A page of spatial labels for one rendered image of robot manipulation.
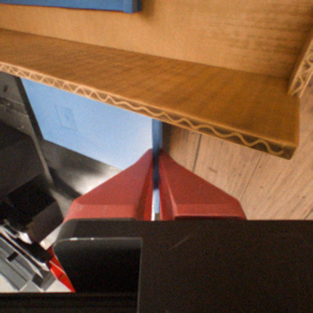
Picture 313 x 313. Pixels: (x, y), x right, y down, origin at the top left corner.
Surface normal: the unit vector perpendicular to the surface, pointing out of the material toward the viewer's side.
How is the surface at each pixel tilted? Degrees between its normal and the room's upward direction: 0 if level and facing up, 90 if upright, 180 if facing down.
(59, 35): 0
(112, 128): 0
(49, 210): 90
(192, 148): 0
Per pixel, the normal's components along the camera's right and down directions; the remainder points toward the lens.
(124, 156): -0.50, 0.51
